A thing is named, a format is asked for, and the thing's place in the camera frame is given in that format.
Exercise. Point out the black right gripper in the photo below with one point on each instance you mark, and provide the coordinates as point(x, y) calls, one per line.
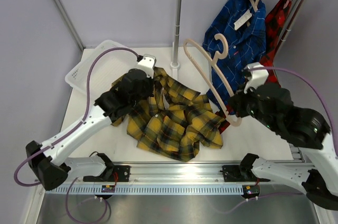
point(236, 102)

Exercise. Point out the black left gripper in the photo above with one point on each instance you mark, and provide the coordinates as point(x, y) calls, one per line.
point(150, 82)

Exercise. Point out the yellow plaid shirt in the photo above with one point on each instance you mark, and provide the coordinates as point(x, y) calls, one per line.
point(174, 121)

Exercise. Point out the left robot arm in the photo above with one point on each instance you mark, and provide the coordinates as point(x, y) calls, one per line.
point(51, 162)

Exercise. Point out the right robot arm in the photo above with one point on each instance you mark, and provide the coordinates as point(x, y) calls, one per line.
point(305, 129)

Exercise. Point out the blue plaid shirt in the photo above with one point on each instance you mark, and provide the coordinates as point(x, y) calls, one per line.
point(245, 32)

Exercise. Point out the red plaid shirt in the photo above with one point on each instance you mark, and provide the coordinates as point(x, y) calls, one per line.
point(275, 21)

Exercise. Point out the white plastic basket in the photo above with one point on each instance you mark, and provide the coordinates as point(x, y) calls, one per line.
point(108, 69)

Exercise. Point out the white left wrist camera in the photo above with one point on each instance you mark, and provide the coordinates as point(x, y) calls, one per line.
point(147, 64)

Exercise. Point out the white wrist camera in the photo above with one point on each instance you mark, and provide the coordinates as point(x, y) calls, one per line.
point(147, 64)
point(256, 76)

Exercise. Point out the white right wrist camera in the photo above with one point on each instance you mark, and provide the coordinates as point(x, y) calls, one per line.
point(256, 76)

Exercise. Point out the aluminium mounting rail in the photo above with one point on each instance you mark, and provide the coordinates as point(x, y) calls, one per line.
point(167, 172)

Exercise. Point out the white slotted cable duct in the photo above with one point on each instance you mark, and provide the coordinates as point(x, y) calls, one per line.
point(159, 189)

